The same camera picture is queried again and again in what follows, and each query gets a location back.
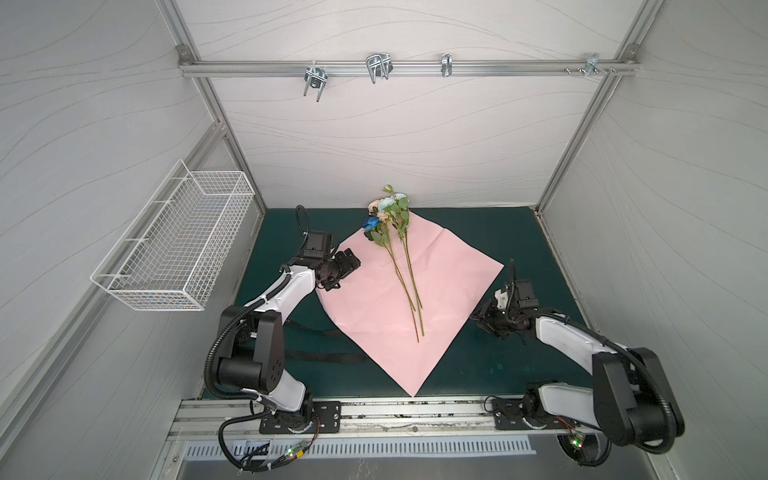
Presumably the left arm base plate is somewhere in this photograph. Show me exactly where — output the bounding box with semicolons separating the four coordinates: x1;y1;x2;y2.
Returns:
259;400;341;435

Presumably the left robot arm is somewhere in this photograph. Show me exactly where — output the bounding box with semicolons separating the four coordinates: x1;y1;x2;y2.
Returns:
203;249;361;413

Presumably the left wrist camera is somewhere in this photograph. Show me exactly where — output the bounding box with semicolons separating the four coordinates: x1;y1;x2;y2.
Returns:
303;230;333;260

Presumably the metal U-bolt clamp left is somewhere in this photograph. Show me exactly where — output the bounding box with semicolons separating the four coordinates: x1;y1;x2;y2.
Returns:
303;66;328;102

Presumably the pink fake flower stem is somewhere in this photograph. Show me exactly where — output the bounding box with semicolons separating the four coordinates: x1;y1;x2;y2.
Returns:
389;205;425;336

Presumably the mint fake flower stem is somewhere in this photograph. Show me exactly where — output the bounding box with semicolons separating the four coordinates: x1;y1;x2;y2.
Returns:
377;184;410;231

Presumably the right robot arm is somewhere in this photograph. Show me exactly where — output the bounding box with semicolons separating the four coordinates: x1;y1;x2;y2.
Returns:
469;300;685;455

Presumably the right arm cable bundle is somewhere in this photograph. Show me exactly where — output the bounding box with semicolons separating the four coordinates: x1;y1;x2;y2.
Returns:
556;416;613;468

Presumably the metal bolt clamp right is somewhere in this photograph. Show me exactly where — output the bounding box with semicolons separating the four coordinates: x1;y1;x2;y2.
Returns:
563;54;618;78

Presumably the white vent grille strip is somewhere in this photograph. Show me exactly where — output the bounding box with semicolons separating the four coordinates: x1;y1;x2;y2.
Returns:
183;434;537;461

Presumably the black ribbon strap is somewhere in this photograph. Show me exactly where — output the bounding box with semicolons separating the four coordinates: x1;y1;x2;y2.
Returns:
281;320;368;365

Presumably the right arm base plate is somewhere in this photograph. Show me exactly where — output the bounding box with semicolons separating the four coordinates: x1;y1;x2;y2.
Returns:
483;395;575;432

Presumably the green table mat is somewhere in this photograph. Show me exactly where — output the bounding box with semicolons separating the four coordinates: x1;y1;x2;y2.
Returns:
234;207;591;397

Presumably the pink purple wrapping paper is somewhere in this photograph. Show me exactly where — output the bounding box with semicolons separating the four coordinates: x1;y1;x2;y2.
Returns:
318;215;502;396

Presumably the white wire basket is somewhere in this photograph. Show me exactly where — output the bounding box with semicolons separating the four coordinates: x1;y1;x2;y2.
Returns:
90;160;254;312

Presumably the metal bracket clamp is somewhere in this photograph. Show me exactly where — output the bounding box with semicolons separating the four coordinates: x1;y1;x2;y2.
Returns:
441;53;453;78

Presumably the metal U-bolt clamp middle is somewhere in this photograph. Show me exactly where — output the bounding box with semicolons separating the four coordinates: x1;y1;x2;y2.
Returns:
365;53;393;84

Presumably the metal u-bolt clamp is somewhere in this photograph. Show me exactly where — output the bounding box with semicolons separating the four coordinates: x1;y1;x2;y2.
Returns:
365;53;393;84
303;66;328;102

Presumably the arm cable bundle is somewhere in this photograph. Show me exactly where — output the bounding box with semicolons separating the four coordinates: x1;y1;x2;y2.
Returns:
556;416;613;468
217;410;319;473

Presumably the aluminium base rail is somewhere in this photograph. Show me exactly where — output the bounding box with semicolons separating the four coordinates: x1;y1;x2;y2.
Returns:
167;395;596;441

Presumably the peach fake flower stem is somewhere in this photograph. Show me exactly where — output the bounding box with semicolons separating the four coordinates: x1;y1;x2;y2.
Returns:
366;199;423;342

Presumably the aluminium crossbar rail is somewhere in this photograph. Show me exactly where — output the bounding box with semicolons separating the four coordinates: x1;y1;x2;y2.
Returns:
179;58;640;78

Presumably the blue fake flower stem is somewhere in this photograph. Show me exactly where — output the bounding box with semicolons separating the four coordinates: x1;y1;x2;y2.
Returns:
363;216;391;247

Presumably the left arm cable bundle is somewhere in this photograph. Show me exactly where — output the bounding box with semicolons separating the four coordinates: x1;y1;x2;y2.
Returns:
217;410;319;473

